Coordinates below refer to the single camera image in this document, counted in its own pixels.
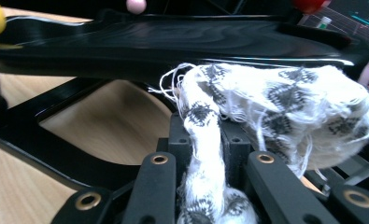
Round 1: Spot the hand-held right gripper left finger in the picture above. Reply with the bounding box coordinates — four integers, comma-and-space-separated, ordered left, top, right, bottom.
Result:
121, 112, 190, 224

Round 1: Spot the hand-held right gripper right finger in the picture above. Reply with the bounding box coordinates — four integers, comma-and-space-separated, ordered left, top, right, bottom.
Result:
220, 119, 341, 224

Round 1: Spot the white patterned knitted cloth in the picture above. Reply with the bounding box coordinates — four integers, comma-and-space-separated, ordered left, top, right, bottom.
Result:
148, 62, 369, 224

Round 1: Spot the black wavy tiered tray stand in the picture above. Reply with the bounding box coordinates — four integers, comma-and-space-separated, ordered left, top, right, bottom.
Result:
0, 0, 369, 200

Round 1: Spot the computer monitor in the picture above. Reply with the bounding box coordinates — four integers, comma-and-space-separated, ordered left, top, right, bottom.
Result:
302, 0, 369, 52

